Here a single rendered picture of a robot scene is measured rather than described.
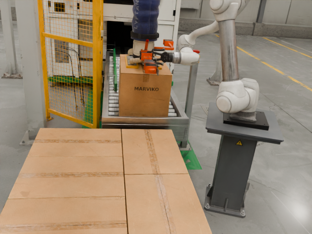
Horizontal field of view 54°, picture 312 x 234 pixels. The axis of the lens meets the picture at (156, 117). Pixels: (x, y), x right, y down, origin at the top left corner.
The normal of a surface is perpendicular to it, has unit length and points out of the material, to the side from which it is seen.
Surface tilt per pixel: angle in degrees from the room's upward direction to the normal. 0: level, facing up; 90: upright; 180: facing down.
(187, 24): 90
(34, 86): 90
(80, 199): 0
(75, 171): 0
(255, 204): 0
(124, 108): 90
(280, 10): 90
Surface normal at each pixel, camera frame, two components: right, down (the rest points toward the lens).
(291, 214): 0.08, -0.91
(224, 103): -0.67, 0.33
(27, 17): 0.14, 0.42
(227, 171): -0.22, 0.39
